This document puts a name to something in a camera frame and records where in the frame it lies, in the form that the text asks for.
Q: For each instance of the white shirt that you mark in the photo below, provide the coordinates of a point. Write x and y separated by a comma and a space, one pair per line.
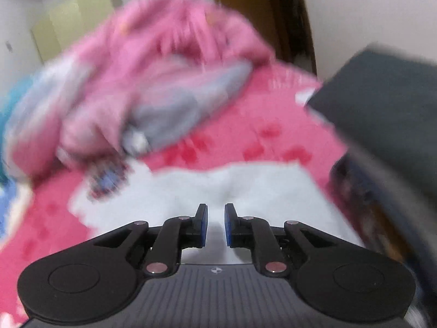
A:
266, 191

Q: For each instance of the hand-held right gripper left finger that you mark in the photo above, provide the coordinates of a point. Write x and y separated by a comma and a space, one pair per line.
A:
203, 225

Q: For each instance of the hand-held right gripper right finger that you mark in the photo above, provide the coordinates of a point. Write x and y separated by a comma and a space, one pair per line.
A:
228, 225

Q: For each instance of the dark grey cloth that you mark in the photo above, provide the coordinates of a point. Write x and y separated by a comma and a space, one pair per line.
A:
382, 109

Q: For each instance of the yellow-green wardrobe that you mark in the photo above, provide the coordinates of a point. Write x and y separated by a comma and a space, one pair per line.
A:
78, 17

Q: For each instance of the pink grey quilt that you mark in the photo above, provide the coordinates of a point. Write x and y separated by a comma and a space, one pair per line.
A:
146, 68

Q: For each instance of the pink floral blanket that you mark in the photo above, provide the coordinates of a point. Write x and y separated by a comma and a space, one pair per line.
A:
266, 133

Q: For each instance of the brown door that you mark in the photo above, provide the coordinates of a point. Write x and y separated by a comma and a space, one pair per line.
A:
259, 10

